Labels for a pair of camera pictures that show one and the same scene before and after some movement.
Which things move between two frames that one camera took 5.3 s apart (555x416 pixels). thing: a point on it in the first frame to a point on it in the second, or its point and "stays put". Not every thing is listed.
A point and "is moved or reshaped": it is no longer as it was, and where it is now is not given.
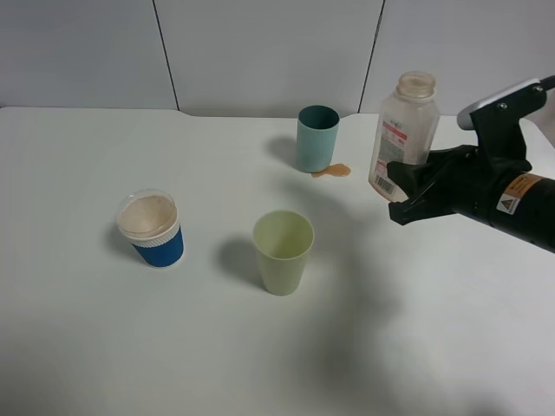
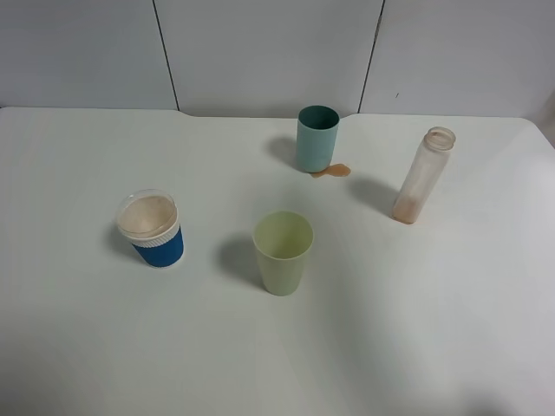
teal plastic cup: (317, 128) stays put
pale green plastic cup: (283, 239) stays put
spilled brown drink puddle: (336, 169) stays put
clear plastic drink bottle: (408, 130) is moved or reshaped
